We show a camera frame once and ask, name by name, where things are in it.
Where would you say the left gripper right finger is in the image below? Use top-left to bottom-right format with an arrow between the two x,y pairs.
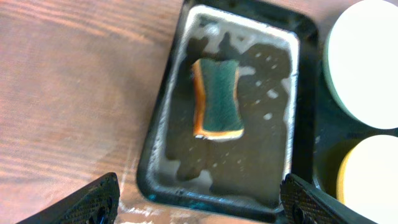
280,174 -> 376,224

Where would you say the light blue plate top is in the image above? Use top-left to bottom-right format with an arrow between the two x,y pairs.
323,0 -> 397,129

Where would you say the black round serving tray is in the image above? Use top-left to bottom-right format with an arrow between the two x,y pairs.
312,58 -> 398,200

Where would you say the orange green scrub sponge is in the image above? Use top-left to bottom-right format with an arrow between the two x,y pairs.
192,58 -> 244,141

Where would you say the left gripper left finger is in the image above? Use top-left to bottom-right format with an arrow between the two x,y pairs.
19,172 -> 120,224

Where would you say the black rectangular wash tray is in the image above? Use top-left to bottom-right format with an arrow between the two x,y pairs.
137,1 -> 318,223

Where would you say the yellow plate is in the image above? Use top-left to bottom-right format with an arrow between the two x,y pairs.
336,135 -> 397,223

